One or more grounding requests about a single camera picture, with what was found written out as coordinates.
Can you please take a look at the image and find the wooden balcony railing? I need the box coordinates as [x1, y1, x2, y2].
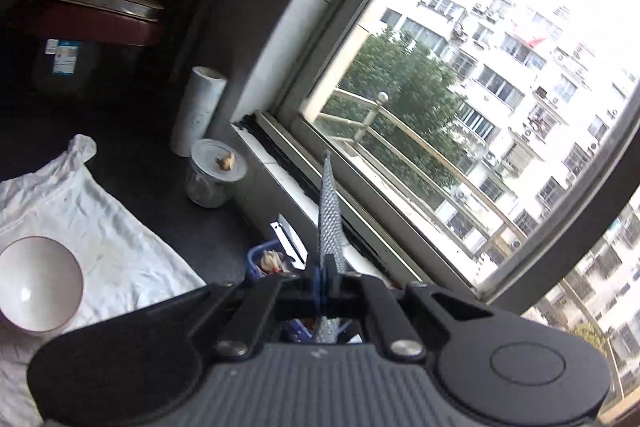
[320, 88, 532, 254]

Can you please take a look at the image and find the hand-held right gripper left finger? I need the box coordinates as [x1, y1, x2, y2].
[165, 264, 326, 360]

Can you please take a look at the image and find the white bowl with red rim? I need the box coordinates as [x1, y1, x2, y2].
[0, 236, 85, 334]

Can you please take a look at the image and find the white apartment building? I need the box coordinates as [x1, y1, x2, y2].
[345, 0, 640, 408]

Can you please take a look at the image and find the blue plastic basket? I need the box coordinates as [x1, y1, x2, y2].
[244, 241, 367, 346]

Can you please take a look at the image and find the silver mesh dishcloth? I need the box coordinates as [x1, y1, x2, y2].
[312, 151, 347, 344]

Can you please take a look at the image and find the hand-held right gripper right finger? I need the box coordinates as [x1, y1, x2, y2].
[324, 256, 482, 364]

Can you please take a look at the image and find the window frame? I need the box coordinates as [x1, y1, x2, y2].
[230, 0, 640, 324]

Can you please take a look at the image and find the green tree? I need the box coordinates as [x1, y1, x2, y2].
[339, 29, 472, 204]

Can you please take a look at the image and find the garlic bulb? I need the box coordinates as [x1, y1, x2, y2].
[257, 250, 287, 276]

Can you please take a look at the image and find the white paper towel roll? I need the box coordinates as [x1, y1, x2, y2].
[169, 66, 229, 158]

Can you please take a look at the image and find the glass jar with lid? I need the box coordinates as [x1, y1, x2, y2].
[186, 138, 249, 209]

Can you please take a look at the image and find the dark red kitchen appliance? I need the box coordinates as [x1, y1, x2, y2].
[0, 0, 166, 94]

